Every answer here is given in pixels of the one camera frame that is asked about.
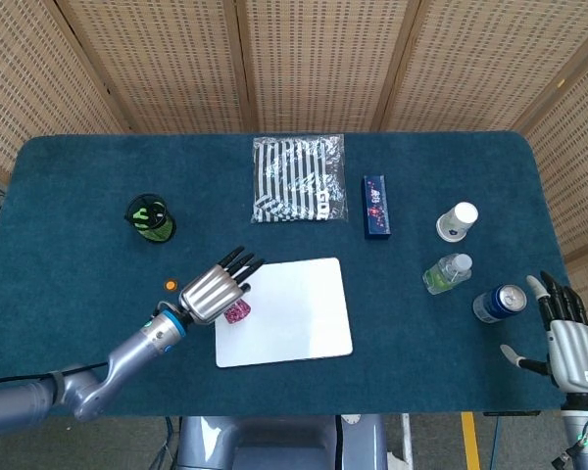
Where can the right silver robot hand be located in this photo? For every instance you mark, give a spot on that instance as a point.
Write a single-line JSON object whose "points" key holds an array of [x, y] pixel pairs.
{"points": [[575, 352]]}

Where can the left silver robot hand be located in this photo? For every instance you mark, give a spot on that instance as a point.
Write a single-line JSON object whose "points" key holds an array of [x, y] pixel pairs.
{"points": [[210, 296]]}

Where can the magenta patterned card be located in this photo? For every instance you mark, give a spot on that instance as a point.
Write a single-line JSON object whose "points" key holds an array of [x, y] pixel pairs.
{"points": [[237, 313]]}

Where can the small orange round disc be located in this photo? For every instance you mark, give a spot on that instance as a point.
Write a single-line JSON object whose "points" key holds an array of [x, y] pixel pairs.
{"points": [[170, 285]]}

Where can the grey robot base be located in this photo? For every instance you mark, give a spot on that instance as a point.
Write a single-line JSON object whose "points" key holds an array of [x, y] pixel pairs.
{"points": [[274, 445]]}

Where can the white board black frame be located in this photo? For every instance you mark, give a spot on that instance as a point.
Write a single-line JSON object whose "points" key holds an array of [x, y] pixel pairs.
{"points": [[299, 318]]}

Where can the striped cloth in plastic bag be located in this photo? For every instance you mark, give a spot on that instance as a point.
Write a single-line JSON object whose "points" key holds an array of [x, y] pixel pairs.
{"points": [[294, 186]]}

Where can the black mesh pen holder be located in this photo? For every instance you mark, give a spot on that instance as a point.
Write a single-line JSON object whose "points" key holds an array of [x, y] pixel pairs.
{"points": [[164, 231]]}

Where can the blue soda can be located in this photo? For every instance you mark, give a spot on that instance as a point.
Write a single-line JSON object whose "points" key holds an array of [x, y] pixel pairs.
{"points": [[495, 303]]}

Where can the green item in holder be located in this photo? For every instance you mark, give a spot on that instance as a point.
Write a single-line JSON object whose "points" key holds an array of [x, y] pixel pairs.
{"points": [[142, 218]]}

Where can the clear bottle green label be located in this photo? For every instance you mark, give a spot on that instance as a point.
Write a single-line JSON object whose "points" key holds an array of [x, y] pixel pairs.
{"points": [[446, 274]]}

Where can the teal felt tablecloth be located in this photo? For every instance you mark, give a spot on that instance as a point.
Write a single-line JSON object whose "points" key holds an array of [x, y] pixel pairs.
{"points": [[421, 367]]}

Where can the white paper cup leaf print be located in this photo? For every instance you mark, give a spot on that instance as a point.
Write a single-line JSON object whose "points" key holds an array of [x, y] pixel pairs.
{"points": [[455, 222]]}

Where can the dark blue rectangular box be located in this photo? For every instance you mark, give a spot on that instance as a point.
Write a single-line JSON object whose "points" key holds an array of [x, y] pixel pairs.
{"points": [[376, 205]]}

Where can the woven wooden folding screen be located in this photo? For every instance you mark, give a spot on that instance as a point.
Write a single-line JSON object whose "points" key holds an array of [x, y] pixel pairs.
{"points": [[318, 63]]}

